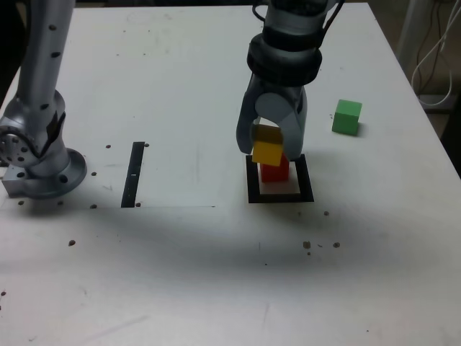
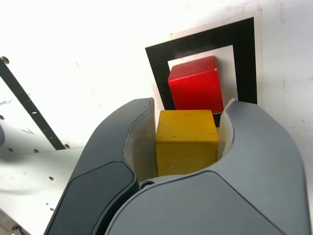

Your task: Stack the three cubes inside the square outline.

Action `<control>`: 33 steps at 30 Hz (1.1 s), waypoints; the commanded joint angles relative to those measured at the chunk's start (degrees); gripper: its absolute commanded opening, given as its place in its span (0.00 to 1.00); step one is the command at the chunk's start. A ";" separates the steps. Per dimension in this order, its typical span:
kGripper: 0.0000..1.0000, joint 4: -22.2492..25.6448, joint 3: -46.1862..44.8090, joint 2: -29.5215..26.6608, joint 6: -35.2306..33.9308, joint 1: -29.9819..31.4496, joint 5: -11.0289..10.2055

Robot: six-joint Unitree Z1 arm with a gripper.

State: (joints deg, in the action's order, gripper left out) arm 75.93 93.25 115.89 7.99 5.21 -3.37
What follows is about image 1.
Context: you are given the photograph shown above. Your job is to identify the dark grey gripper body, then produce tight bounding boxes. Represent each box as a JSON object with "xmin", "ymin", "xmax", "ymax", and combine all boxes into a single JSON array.
[{"xmin": 252, "ymin": 76, "xmax": 305, "ymax": 105}]

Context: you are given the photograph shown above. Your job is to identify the black tape square outline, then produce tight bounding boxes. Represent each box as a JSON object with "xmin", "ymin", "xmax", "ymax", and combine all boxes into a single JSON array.
[{"xmin": 245, "ymin": 154, "xmax": 315, "ymax": 205}]

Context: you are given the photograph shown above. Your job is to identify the white metal post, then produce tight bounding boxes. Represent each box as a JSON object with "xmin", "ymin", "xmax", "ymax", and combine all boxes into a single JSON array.
[{"xmin": 395, "ymin": 0, "xmax": 433, "ymax": 73}]

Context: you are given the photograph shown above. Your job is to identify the black tape strip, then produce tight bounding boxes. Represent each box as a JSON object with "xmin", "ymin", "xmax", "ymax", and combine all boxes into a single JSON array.
[{"xmin": 120, "ymin": 141, "xmax": 146, "ymax": 209}]

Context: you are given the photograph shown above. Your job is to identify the white cable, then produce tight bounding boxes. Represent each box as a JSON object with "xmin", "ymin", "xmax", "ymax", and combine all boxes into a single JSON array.
[{"xmin": 411, "ymin": 0, "xmax": 461, "ymax": 107}]

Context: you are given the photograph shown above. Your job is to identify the green cube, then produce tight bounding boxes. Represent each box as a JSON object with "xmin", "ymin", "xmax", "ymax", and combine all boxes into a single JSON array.
[{"xmin": 331, "ymin": 99, "xmax": 363, "ymax": 137}]

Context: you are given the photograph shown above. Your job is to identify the grey flat box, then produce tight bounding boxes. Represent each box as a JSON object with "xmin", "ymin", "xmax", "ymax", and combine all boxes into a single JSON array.
[{"xmin": 419, "ymin": 94, "xmax": 461, "ymax": 113}]

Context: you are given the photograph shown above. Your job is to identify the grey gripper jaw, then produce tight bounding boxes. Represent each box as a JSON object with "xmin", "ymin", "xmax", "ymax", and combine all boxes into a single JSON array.
[{"xmin": 254, "ymin": 86, "xmax": 310, "ymax": 162}]

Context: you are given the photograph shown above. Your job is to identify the red cube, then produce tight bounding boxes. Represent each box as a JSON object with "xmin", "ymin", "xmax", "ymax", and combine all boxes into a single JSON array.
[{"xmin": 259, "ymin": 154, "xmax": 290, "ymax": 183}]

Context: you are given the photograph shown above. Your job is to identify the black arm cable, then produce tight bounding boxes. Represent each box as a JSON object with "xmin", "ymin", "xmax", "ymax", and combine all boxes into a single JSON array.
[{"xmin": 251, "ymin": 0, "xmax": 343, "ymax": 50}]

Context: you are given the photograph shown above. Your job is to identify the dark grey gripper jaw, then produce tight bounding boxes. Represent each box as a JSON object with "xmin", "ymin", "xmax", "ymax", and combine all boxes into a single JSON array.
[{"xmin": 235, "ymin": 76, "xmax": 263, "ymax": 154}]

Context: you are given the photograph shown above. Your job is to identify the yellow cube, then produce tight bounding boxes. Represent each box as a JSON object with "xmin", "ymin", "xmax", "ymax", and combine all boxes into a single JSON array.
[{"xmin": 251, "ymin": 124, "xmax": 285, "ymax": 167}]

